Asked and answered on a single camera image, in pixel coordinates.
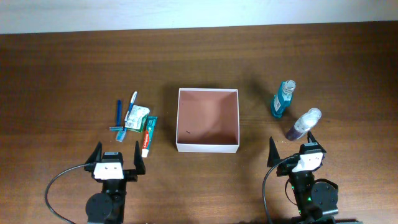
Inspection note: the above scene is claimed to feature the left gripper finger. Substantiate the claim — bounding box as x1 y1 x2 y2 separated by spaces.
86 142 102 164
134 141 146 175

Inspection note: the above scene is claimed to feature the blue white toothbrush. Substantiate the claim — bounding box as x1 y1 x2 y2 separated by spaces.
116 91 137 142

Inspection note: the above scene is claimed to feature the blue disposable razor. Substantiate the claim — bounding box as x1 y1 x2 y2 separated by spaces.
109 100 123 131

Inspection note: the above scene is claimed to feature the green white wipes packet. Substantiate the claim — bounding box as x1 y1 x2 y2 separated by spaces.
126 105 150 133

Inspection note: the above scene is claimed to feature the blue mouthwash bottle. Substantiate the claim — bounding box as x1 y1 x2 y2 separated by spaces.
271 80 296 118

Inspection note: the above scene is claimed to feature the Colgate toothpaste tube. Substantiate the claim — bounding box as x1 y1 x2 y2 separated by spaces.
141 116 158 158

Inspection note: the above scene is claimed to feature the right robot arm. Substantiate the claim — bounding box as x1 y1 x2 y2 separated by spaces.
262 132 338 223

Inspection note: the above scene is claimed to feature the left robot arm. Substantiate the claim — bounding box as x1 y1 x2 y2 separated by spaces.
84 142 146 224

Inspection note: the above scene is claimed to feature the clear purple sanitizer bottle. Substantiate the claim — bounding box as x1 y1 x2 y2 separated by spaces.
285 108 322 141

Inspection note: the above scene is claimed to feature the white cardboard box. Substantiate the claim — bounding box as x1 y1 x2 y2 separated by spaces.
175 88 240 154

